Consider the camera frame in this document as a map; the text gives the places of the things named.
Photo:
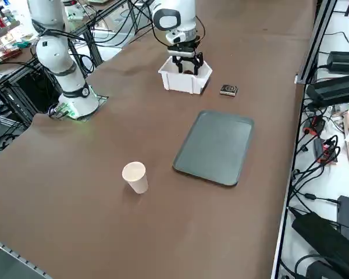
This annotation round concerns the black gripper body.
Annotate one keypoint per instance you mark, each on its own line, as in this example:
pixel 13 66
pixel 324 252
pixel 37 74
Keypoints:
pixel 189 46

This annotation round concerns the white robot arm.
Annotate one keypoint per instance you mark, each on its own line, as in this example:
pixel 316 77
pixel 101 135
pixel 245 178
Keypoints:
pixel 53 55

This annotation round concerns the white plastic bin box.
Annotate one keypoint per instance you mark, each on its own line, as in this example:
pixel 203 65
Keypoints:
pixel 180 82

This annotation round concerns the small black square box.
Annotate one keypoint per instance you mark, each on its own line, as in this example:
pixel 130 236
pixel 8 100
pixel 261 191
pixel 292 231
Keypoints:
pixel 228 90

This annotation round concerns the gray rectangular tray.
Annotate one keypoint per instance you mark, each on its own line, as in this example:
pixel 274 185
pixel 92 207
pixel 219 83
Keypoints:
pixel 215 148

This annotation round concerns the beige paper cup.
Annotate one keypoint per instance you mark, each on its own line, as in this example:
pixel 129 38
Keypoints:
pixel 136 180

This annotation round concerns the orange black connector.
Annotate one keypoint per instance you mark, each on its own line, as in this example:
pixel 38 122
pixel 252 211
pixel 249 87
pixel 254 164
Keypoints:
pixel 327 151
pixel 314 125

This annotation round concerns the long black power adapter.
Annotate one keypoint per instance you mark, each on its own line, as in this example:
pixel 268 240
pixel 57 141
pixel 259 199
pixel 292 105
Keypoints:
pixel 334 88

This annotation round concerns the small black power adapter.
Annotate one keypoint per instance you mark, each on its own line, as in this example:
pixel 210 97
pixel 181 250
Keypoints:
pixel 344 61

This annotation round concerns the black cabinet under table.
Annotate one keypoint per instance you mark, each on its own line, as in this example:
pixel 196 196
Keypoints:
pixel 32 87

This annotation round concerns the large black power brick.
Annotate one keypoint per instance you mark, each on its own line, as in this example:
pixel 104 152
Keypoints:
pixel 322 238

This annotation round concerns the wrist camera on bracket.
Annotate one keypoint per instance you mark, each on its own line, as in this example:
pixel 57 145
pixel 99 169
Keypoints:
pixel 180 53

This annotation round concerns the aluminium frame post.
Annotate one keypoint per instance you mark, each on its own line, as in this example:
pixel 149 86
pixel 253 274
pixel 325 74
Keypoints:
pixel 314 43

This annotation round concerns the grey slotted rail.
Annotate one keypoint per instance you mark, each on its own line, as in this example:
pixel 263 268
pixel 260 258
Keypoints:
pixel 5 261

